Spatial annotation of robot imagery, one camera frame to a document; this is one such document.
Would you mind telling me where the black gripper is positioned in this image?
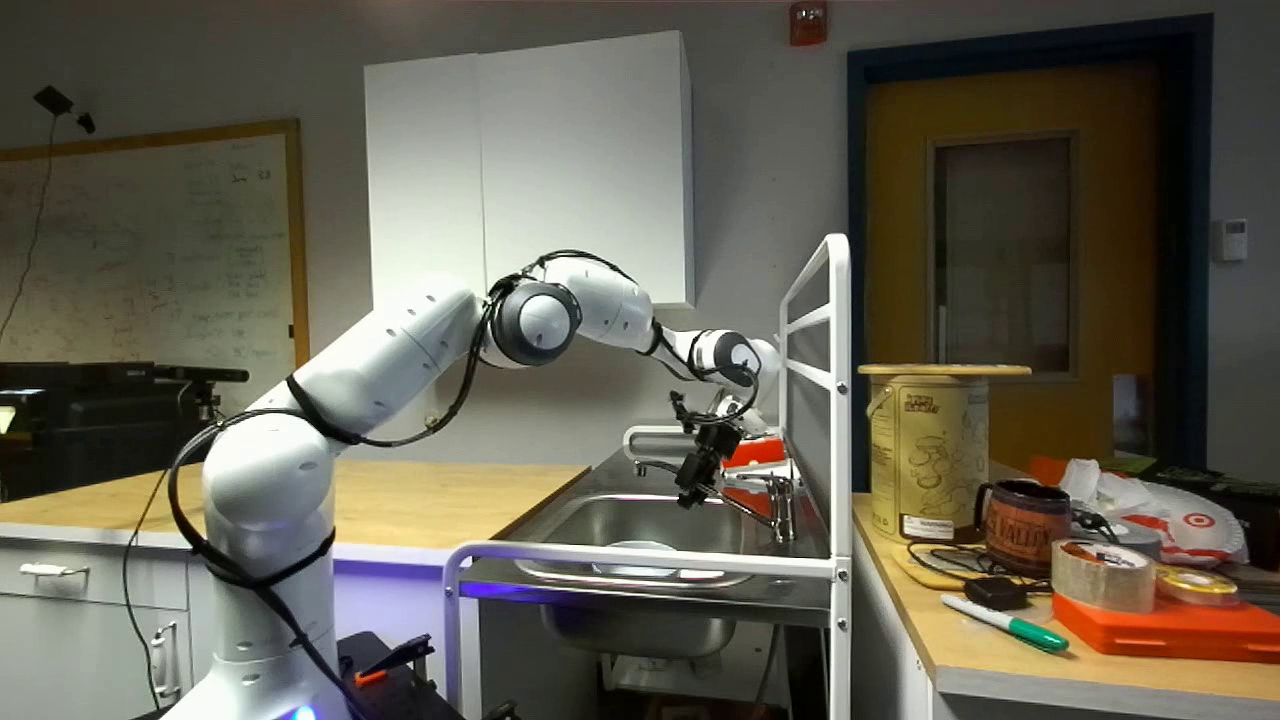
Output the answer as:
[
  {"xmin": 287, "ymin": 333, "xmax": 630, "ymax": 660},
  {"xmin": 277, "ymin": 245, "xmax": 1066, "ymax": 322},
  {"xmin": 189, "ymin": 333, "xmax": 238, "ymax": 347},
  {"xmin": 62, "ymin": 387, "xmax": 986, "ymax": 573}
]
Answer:
[{"xmin": 671, "ymin": 392, "xmax": 752, "ymax": 513}]

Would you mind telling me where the chrome faucet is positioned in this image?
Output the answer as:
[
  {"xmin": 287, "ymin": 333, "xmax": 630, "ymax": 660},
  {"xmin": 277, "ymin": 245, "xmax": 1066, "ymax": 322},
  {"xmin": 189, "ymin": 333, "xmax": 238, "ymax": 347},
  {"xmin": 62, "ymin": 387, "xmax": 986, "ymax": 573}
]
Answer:
[{"xmin": 725, "ymin": 465, "xmax": 806, "ymax": 551}]

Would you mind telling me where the orange item behind sink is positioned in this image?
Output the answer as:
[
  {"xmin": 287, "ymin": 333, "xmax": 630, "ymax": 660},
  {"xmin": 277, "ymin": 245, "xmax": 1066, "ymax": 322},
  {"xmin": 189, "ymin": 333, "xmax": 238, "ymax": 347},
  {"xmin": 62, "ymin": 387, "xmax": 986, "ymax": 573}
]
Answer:
[{"xmin": 717, "ymin": 431, "xmax": 799, "ymax": 517}]

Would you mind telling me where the stainless steel sink basin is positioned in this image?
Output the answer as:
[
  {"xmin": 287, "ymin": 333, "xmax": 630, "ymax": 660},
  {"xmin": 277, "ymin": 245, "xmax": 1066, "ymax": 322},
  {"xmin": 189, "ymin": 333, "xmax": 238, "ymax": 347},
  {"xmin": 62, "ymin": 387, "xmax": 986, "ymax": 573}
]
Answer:
[{"xmin": 493, "ymin": 459, "xmax": 831, "ymax": 656}]

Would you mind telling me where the white bowl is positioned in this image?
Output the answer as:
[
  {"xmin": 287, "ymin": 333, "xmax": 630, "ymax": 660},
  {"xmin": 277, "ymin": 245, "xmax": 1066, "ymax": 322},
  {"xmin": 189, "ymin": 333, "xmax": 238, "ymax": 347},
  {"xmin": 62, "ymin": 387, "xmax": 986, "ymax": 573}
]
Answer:
[{"xmin": 599, "ymin": 536, "xmax": 688, "ymax": 566}]

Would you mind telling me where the beige patterned canister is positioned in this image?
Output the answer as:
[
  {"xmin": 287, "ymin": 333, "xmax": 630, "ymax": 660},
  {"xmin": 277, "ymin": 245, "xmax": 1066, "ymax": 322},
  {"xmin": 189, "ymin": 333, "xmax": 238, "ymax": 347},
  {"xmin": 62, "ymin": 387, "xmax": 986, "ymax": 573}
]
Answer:
[{"xmin": 863, "ymin": 378, "xmax": 992, "ymax": 543}]

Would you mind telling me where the dark patterned coaster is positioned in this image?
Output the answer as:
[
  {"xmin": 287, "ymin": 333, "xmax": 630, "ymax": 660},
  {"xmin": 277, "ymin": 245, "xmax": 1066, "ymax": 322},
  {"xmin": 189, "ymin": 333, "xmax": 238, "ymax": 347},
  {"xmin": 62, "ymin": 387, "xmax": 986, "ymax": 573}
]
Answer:
[{"xmin": 908, "ymin": 536, "xmax": 1016, "ymax": 587}]

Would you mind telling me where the round wooden board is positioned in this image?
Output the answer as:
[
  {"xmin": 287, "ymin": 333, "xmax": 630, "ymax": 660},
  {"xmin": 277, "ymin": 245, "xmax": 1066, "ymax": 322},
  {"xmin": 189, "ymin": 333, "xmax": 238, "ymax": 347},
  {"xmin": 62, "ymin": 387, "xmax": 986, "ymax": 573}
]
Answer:
[{"xmin": 855, "ymin": 360, "xmax": 1036, "ymax": 385}]

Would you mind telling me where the small black block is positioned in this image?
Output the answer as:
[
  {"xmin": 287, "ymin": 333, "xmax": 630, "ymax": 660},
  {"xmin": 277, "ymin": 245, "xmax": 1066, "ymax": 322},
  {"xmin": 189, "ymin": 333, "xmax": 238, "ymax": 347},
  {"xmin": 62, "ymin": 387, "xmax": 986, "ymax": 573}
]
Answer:
[{"xmin": 962, "ymin": 578, "xmax": 1036, "ymax": 611}]

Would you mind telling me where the brown ceramic mug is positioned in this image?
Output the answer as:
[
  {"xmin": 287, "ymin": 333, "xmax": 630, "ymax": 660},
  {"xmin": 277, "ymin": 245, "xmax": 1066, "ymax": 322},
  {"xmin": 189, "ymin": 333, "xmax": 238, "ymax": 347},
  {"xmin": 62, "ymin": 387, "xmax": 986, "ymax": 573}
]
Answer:
[{"xmin": 974, "ymin": 475, "xmax": 1080, "ymax": 581}]

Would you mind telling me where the green marker pen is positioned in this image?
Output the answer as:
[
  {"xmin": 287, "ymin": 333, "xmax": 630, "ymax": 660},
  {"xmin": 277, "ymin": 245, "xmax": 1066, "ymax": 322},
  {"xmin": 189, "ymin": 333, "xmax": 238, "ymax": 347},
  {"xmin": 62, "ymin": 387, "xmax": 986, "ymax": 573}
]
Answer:
[{"xmin": 937, "ymin": 591, "xmax": 1074, "ymax": 660}]

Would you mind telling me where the black and orange base device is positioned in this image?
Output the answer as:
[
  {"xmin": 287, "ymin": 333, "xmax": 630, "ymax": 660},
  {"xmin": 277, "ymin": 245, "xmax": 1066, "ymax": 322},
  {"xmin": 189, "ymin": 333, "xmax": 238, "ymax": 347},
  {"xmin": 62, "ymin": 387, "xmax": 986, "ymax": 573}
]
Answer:
[{"xmin": 334, "ymin": 627, "xmax": 465, "ymax": 720}]

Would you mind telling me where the yellow door with window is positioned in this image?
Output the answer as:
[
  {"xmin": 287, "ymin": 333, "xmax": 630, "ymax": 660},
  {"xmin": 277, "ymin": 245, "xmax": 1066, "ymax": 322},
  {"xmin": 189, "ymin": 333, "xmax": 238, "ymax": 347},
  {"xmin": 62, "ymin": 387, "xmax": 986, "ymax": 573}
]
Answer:
[{"xmin": 842, "ymin": 11, "xmax": 1214, "ymax": 488}]

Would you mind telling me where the white plastic bag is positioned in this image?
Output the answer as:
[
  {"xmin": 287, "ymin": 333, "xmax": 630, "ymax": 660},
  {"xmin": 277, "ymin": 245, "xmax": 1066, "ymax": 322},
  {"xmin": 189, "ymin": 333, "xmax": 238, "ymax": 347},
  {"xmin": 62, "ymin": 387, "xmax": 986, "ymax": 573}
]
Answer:
[{"xmin": 1055, "ymin": 456, "xmax": 1253, "ymax": 568}]

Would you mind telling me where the red fire alarm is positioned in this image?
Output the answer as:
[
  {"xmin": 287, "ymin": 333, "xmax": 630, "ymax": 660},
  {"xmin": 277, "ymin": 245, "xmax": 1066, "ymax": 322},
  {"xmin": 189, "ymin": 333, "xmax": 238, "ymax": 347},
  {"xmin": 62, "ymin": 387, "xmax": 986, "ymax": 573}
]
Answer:
[{"xmin": 788, "ymin": 0, "xmax": 831, "ymax": 48}]

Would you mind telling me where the flat orange box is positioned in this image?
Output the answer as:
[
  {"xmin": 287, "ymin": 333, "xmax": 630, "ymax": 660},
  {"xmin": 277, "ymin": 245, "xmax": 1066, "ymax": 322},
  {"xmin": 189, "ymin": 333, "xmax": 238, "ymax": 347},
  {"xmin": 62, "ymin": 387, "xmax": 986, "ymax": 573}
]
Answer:
[{"xmin": 1048, "ymin": 587, "xmax": 1280, "ymax": 663}]

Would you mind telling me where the small round tin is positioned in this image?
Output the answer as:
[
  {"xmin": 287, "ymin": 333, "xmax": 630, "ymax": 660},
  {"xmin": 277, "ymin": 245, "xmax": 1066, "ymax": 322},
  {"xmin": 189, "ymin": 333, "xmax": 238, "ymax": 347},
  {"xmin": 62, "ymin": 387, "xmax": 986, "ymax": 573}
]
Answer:
[{"xmin": 1152, "ymin": 566, "xmax": 1244, "ymax": 611}]

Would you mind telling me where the wood framed whiteboard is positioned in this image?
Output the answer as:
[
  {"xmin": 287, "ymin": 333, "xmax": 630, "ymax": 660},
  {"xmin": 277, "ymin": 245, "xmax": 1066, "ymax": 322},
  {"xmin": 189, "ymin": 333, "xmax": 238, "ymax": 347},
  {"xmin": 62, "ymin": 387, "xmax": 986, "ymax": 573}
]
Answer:
[{"xmin": 0, "ymin": 117, "xmax": 316, "ymax": 411}]

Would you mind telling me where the black equipment on counter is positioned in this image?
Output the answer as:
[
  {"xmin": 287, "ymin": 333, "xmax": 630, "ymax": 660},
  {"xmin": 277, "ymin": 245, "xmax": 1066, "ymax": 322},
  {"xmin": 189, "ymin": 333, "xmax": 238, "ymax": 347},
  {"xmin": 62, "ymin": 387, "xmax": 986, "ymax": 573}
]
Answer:
[{"xmin": 0, "ymin": 358, "xmax": 250, "ymax": 499}]

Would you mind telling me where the white counter cabinet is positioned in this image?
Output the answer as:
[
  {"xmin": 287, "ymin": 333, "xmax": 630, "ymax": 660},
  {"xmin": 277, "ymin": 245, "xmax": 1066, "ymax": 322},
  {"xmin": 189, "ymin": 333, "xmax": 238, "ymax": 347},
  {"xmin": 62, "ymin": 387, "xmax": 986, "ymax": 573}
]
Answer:
[{"xmin": 0, "ymin": 526, "xmax": 465, "ymax": 720}]

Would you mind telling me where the white metal rack frame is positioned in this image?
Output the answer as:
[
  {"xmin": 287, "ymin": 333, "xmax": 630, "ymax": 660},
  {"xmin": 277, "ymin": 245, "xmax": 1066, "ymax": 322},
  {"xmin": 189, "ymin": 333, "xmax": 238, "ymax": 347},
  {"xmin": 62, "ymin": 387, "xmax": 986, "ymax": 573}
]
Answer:
[{"xmin": 441, "ymin": 233, "xmax": 858, "ymax": 720}]

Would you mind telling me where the white wall cabinet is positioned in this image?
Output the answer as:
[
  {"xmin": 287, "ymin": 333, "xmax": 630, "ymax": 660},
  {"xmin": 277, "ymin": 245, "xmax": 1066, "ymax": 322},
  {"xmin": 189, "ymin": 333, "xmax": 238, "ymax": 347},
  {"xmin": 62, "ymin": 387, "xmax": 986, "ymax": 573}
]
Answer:
[{"xmin": 360, "ymin": 28, "xmax": 701, "ymax": 316}]

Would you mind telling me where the metal cabinet door handle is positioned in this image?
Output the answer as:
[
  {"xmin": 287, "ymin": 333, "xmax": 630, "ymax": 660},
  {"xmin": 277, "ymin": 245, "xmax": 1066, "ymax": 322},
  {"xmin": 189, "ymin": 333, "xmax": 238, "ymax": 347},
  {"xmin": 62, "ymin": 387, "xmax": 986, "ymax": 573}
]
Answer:
[{"xmin": 142, "ymin": 622, "xmax": 183, "ymax": 709}]

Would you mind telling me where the white wall thermostat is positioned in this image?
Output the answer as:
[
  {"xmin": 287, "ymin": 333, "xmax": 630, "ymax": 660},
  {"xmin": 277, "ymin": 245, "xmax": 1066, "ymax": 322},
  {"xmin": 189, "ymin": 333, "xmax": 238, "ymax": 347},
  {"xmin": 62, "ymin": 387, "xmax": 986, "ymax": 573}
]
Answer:
[{"xmin": 1211, "ymin": 217, "xmax": 1256, "ymax": 268}]

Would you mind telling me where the metal drawer handle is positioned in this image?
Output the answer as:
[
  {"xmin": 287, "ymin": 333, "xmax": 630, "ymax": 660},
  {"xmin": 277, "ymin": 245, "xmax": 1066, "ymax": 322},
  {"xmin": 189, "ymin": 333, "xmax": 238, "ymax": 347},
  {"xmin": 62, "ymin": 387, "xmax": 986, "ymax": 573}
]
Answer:
[{"xmin": 14, "ymin": 560, "xmax": 94, "ymax": 602}]

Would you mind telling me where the black camera on stand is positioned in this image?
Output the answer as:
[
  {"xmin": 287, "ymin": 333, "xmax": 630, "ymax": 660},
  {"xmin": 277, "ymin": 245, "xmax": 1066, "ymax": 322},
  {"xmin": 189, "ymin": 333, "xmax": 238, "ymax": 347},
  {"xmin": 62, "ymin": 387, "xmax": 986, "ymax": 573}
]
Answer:
[{"xmin": 27, "ymin": 79, "xmax": 98, "ymax": 142}]

